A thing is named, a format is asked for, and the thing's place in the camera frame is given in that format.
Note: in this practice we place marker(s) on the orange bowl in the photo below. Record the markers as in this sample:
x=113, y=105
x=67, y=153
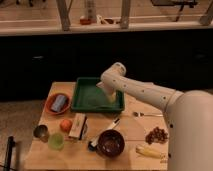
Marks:
x=51, y=99

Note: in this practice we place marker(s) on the silver spoon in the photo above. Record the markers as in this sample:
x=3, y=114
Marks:
x=140, y=114

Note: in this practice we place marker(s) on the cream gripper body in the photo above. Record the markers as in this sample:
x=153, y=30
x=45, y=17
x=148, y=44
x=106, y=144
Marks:
x=109, y=91

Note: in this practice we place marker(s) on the dark brown bowl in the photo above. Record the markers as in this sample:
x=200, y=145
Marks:
x=110, y=144

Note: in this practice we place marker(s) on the green plastic tray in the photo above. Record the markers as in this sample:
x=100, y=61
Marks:
x=89, y=98

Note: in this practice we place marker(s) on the silver can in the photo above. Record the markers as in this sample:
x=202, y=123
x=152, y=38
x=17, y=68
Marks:
x=59, y=103

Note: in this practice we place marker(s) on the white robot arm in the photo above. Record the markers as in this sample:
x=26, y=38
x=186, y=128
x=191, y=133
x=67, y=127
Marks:
x=188, y=115

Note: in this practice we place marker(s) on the bunch of brown grapes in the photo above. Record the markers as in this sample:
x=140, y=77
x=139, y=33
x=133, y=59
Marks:
x=157, y=135

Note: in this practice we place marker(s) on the orange fruit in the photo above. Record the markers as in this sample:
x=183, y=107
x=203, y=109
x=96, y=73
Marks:
x=65, y=125

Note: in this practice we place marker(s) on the black stand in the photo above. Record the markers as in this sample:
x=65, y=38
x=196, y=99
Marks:
x=8, y=155

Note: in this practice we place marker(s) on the metal cup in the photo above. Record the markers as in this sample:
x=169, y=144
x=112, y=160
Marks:
x=41, y=132

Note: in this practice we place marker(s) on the green plastic cup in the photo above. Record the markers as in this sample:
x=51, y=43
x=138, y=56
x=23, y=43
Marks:
x=56, y=141

